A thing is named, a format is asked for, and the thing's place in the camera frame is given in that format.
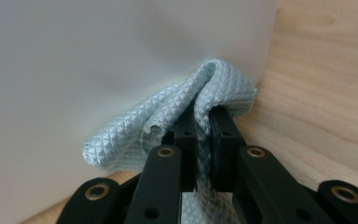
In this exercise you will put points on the light blue cloth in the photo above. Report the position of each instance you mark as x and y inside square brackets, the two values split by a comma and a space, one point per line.
[167, 105]

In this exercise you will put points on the white plastic bin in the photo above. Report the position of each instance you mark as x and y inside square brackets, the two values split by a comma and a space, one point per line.
[74, 62]

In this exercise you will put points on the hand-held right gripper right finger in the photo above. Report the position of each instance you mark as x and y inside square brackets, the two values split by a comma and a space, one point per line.
[225, 137]

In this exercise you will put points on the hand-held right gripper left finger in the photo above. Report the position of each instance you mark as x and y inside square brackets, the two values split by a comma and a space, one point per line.
[188, 140]

